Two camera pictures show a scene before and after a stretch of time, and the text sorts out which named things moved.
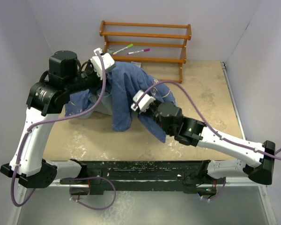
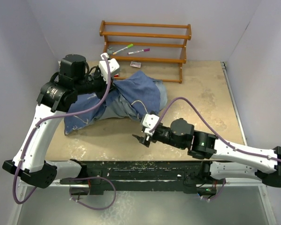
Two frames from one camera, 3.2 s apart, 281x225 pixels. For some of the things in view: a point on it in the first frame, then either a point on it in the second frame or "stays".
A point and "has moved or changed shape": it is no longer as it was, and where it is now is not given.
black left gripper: x=98 y=82 stays
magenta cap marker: x=146 y=49 stays
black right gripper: x=146 y=112 → x=146 y=139
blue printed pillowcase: x=114 y=97 has moved or changed shape
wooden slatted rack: x=188 y=37 stays
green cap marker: x=128 y=46 stays
